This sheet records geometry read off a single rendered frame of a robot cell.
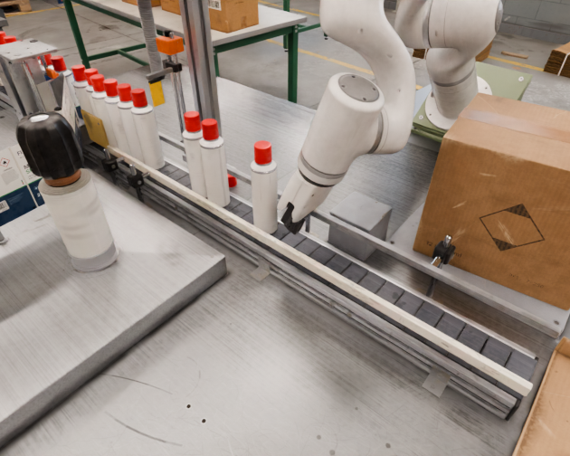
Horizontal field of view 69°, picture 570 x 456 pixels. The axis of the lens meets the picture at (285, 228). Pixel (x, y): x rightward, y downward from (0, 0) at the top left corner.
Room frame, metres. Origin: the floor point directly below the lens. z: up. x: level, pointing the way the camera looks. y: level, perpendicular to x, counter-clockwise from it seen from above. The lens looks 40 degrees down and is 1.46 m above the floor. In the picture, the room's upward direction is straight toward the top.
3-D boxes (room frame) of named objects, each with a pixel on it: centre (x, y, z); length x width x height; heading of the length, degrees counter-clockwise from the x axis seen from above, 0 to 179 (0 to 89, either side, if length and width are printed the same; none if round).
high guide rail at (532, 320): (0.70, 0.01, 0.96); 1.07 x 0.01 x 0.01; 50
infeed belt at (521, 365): (0.86, 0.26, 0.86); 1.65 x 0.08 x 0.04; 50
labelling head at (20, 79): (1.06, 0.64, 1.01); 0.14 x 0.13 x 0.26; 50
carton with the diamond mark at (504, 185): (0.66, -0.46, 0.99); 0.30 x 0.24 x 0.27; 56
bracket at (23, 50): (1.06, 0.65, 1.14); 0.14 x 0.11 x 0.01; 50
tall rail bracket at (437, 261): (0.51, -0.27, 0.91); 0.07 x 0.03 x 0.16; 140
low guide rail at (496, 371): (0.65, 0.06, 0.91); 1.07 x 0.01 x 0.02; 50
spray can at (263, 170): (0.68, 0.04, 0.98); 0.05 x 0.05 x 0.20
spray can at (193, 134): (0.81, 0.20, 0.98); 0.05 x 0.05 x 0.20
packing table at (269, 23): (3.45, 0.91, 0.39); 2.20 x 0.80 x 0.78; 44
